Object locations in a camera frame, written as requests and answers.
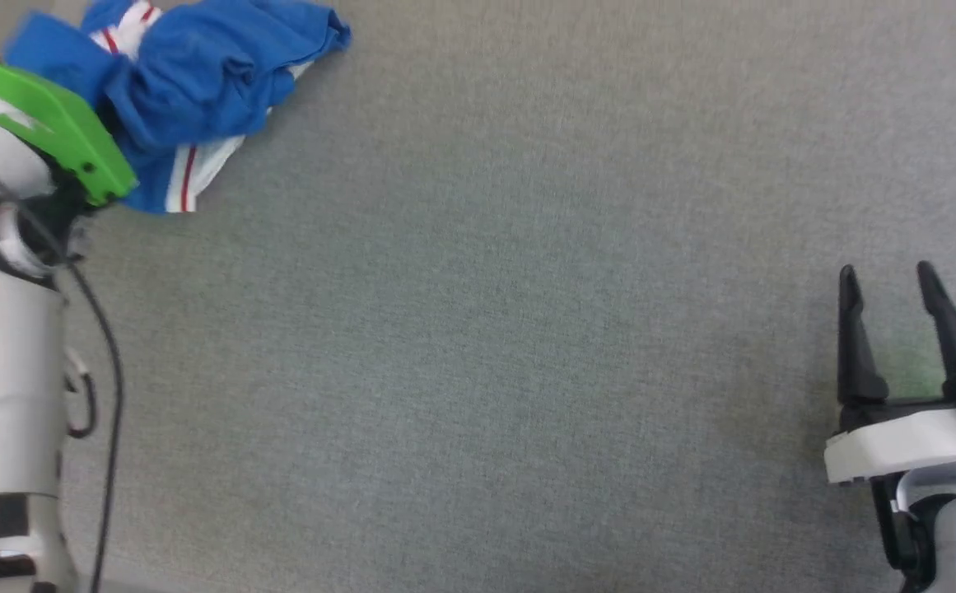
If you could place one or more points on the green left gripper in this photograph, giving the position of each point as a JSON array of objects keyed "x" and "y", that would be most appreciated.
[{"x": 58, "y": 115}]

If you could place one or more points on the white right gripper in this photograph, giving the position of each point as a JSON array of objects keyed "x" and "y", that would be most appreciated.
[{"x": 897, "y": 445}]

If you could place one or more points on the blue white red-striped garment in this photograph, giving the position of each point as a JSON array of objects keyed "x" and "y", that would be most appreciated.
[{"x": 198, "y": 74}]

